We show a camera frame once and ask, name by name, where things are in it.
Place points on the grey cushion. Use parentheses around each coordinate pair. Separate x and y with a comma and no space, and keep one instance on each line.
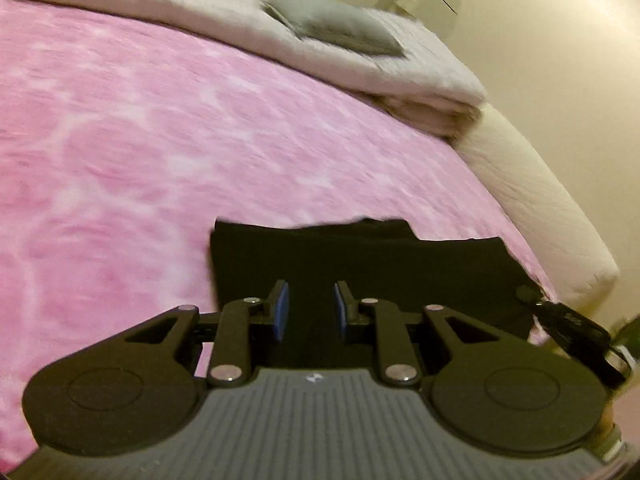
(335,22)

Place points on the black sweater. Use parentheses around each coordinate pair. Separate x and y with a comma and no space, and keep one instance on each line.
(350,260)

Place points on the white quilted pillow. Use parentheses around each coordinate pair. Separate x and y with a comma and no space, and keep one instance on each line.
(540,200)

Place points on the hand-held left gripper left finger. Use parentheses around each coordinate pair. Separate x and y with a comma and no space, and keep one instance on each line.
(281,311)

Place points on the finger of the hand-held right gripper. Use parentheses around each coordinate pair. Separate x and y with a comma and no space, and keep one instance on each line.
(529,296)

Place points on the white ribbed blanket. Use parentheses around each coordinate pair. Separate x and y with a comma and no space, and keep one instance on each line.
(175,0)

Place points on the pink floral blanket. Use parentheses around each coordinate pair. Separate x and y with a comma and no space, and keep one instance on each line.
(150,160)

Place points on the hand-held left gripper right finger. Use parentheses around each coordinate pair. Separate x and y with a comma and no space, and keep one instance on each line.
(342,313)

